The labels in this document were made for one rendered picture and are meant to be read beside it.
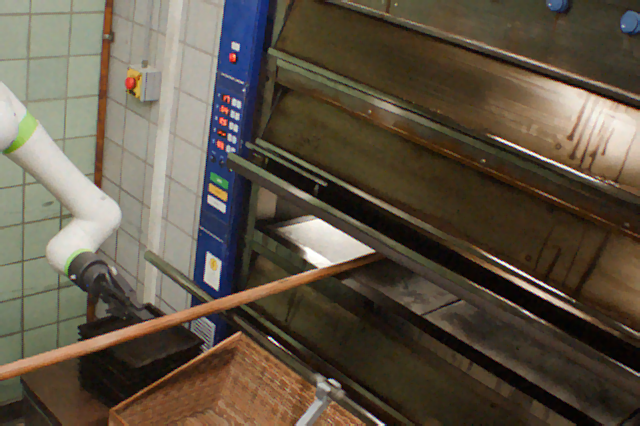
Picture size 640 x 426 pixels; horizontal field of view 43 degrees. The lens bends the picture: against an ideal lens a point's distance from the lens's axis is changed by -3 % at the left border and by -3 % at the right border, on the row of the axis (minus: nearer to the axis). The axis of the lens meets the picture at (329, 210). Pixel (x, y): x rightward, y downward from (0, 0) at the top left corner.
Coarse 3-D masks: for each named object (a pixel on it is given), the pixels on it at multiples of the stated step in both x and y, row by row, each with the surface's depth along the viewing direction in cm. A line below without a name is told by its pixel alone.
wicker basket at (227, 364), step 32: (256, 352) 254; (160, 384) 242; (192, 384) 252; (224, 384) 262; (288, 384) 246; (128, 416) 238; (192, 416) 258; (224, 416) 261; (256, 416) 253; (288, 416) 245; (352, 416) 230
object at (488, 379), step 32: (288, 256) 243; (320, 256) 242; (352, 288) 227; (384, 320) 220; (416, 320) 216; (448, 352) 206; (480, 352) 206; (512, 384) 194; (544, 416) 188; (576, 416) 185
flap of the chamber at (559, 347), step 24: (240, 168) 229; (288, 192) 217; (312, 192) 225; (360, 216) 215; (360, 240) 201; (408, 240) 207; (408, 264) 191; (456, 264) 199; (456, 288) 182; (504, 288) 192; (504, 312) 174; (552, 312) 185; (528, 336) 171; (576, 336) 173; (600, 336) 178; (576, 360) 163; (624, 360) 167; (624, 384) 156
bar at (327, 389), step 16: (144, 256) 228; (176, 272) 220; (192, 288) 215; (240, 320) 203; (256, 336) 199; (272, 352) 195; (288, 352) 193; (304, 368) 189; (320, 384) 184; (336, 384) 185; (320, 400) 184; (336, 400) 181; (352, 400) 180; (304, 416) 184; (368, 416) 176
